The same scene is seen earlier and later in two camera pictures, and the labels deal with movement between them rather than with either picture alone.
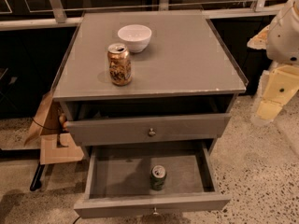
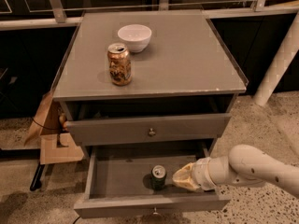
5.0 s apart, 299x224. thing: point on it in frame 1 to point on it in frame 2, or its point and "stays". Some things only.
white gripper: (284, 37) to (201, 174)
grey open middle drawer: (118, 182) stays
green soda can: (158, 177) stays
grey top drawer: (149, 128) stays
